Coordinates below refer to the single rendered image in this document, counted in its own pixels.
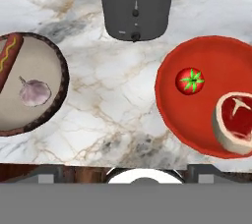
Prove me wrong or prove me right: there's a hot dog with mustard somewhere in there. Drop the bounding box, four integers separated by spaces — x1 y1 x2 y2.
0 32 25 94

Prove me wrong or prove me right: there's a grey toaster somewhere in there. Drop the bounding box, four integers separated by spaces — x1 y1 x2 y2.
96 0 177 43

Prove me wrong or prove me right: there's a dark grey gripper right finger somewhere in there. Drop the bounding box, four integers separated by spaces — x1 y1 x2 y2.
188 164 245 185

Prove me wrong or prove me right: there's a red tomato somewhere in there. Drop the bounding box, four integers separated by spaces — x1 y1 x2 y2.
174 67 206 96

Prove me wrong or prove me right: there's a pale purple garlic bulb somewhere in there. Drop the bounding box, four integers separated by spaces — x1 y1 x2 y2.
18 76 52 108

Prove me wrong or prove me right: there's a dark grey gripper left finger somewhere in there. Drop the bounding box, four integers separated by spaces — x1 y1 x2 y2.
5 165 64 185

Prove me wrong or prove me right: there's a red plate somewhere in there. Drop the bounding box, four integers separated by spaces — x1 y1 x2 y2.
155 35 252 160

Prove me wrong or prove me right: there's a beige bowl with brown rim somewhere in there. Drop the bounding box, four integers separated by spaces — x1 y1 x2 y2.
0 31 70 138

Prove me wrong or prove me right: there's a white round object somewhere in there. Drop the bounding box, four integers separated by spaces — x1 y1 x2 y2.
105 167 185 185

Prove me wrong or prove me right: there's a raw steak with fat rim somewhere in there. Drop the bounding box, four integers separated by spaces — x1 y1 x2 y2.
212 91 252 156

